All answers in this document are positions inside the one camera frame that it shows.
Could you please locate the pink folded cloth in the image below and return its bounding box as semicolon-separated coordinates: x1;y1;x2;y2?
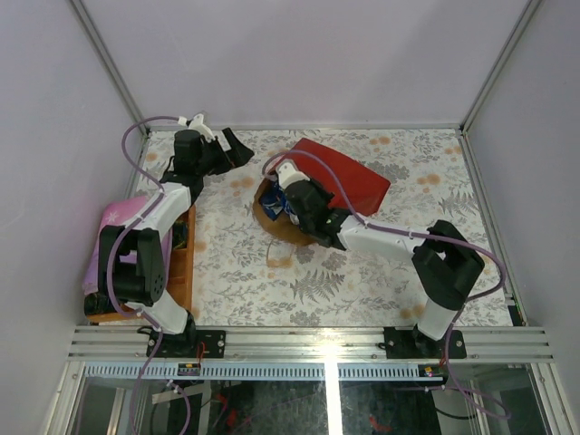
81;195;176;295

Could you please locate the purple cable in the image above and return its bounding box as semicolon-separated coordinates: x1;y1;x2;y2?
101;115;194;435
261;150;512;421

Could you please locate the aluminium front rail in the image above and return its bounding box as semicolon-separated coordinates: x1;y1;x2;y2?
67;325;554;364

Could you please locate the white slotted cable duct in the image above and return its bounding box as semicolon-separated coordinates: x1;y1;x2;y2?
84;362;445;382

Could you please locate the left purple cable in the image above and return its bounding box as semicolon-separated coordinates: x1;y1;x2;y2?
101;115;194;435

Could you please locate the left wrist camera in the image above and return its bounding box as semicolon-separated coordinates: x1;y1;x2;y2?
178;112;215;142

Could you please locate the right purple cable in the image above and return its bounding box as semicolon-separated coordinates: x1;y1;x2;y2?
261;150;512;421

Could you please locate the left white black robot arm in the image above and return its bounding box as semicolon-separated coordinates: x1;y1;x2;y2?
84;127;254;358

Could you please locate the floral table mat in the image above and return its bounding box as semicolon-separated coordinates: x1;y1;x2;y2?
135;129;520;328

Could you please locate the blue chips bag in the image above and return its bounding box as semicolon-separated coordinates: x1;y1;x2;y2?
258;181;299;226

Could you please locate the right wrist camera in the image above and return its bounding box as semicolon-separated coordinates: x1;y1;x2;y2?
275;159;310;190

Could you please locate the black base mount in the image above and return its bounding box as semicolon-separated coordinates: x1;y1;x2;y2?
378;327;467;360
154;330;227;360

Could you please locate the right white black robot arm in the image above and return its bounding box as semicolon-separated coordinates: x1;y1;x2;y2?
279;176;484;358

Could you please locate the wooden organizer tray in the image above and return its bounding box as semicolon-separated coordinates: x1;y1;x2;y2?
85;206;196;324

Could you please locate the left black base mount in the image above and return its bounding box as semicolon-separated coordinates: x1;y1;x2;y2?
154;330;227;360

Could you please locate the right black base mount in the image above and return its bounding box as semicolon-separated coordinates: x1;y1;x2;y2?
378;327;467;360

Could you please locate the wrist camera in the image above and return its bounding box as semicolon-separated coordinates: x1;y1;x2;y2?
178;112;215;142
275;159;310;190

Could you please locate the red paper bag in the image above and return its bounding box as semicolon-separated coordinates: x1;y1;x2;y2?
251;138;392;248

